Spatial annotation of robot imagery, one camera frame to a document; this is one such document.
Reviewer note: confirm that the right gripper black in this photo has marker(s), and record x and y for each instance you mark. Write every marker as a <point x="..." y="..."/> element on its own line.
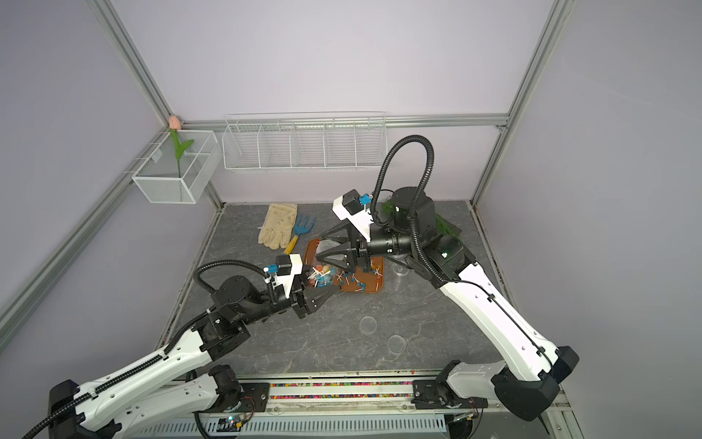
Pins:
<point x="343" y="251"/>

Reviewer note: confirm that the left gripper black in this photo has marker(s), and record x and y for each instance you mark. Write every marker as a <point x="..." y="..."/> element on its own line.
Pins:
<point x="304" y="298"/>

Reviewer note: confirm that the clear plastic jar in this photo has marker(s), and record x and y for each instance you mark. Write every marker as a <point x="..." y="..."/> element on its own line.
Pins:
<point x="321" y="276"/>

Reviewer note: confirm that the clear candy jar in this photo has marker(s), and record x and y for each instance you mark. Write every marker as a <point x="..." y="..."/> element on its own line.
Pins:
<point x="400" y="270"/>

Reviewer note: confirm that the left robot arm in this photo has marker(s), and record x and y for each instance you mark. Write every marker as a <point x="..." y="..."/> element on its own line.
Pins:
<point x="185" y="376"/>

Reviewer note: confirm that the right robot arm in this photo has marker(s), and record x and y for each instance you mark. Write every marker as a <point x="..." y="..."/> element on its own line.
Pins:
<point x="533" y="368"/>

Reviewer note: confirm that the brown wooden tray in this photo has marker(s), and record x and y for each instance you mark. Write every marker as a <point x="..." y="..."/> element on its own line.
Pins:
<point x="310" y="254"/>

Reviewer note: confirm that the pile of spilled lollipops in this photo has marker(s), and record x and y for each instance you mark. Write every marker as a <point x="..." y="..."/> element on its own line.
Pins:
<point x="370" y="282"/>

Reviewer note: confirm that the blue yellow garden rake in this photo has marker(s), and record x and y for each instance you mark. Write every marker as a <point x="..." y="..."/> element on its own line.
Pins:
<point x="303" y="226"/>

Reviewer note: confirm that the green artificial grass mat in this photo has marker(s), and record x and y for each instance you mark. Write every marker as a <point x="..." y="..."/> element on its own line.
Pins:
<point x="447" y="226"/>

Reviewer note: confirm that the cream work glove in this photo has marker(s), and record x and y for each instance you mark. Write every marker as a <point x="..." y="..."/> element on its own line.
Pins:
<point x="277" y="229"/>

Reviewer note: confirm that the pink artificial tulip flower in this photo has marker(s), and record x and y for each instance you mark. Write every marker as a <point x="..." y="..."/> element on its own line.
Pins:
<point x="180" y="146"/>

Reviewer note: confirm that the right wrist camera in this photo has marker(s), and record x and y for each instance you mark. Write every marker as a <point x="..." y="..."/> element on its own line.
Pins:
<point x="353" y="207"/>

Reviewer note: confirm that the white wire wall rack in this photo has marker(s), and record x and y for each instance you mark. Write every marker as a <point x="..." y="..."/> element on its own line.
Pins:
<point x="304" y="141"/>

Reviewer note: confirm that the white mesh wall basket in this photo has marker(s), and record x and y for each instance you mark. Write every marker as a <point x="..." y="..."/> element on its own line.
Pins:
<point x="157" y="176"/>

